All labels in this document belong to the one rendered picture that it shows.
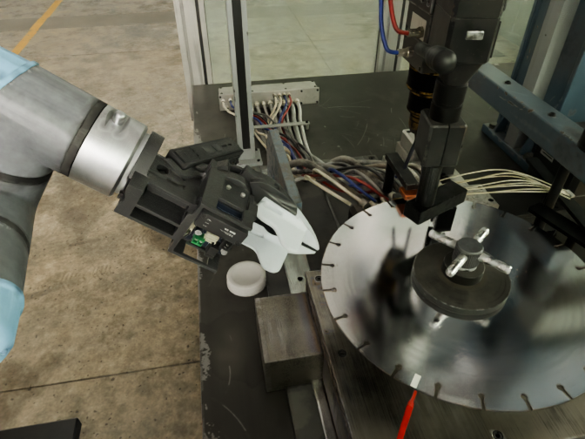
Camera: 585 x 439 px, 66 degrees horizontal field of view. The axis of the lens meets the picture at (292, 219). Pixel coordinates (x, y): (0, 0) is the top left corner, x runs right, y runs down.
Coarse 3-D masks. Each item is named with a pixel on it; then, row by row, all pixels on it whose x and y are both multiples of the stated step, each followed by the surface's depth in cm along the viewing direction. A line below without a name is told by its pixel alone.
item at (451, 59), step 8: (416, 48) 43; (424, 48) 41; (432, 48) 38; (440, 48) 37; (424, 56) 41; (432, 56) 37; (440, 56) 36; (448, 56) 36; (432, 64) 37; (440, 64) 37; (448, 64) 37; (440, 72) 37; (448, 72) 37
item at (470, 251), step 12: (444, 240) 52; (456, 240) 52; (468, 240) 51; (480, 240) 52; (456, 252) 51; (468, 252) 50; (480, 252) 50; (456, 264) 49; (468, 264) 51; (492, 264) 49; (504, 264) 49
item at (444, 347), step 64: (384, 256) 57; (512, 256) 57; (576, 256) 57; (384, 320) 49; (448, 320) 49; (512, 320) 49; (576, 320) 49; (448, 384) 43; (512, 384) 43; (576, 384) 43
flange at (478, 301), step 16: (416, 256) 56; (432, 256) 56; (448, 256) 53; (416, 272) 54; (432, 272) 53; (464, 272) 52; (480, 272) 52; (496, 272) 54; (432, 288) 52; (448, 288) 51; (464, 288) 51; (480, 288) 51; (496, 288) 52; (448, 304) 50; (464, 304) 50; (480, 304) 50; (496, 304) 50
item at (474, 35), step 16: (480, 32) 40; (432, 176) 52; (432, 192) 53; (448, 192) 57; (464, 192) 57; (416, 208) 54; (432, 208) 55; (448, 208) 57; (416, 224) 55; (448, 224) 59
